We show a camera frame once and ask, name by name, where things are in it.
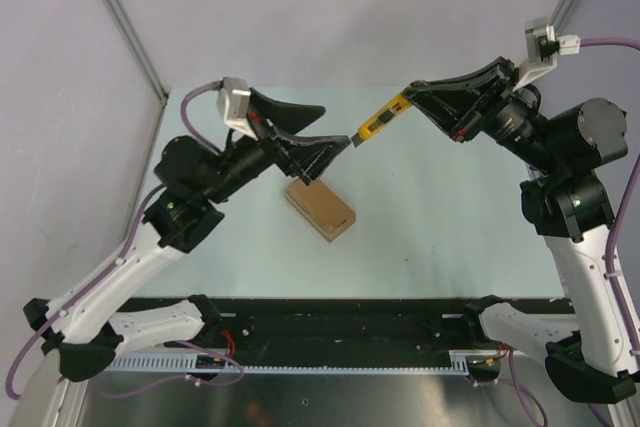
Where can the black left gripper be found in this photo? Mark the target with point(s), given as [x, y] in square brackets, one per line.
[305, 156]

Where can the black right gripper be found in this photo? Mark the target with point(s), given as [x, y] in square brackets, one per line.
[447, 101]

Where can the brown cardboard express box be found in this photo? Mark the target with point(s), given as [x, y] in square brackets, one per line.
[321, 207]

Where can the yellow utility knife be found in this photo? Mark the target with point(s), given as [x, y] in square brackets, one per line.
[377, 122]

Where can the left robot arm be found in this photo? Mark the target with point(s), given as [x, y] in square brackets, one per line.
[87, 327]

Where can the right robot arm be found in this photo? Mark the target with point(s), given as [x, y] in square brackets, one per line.
[598, 362]

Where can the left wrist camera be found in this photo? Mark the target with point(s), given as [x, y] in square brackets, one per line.
[233, 103]

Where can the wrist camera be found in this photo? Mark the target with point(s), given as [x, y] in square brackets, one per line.
[233, 103]
[544, 48]

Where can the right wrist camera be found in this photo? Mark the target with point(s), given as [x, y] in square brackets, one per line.
[544, 48]

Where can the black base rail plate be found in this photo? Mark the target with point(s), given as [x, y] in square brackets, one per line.
[369, 334]

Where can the left aluminium frame post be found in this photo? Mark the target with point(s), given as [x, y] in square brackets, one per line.
[134, 44]

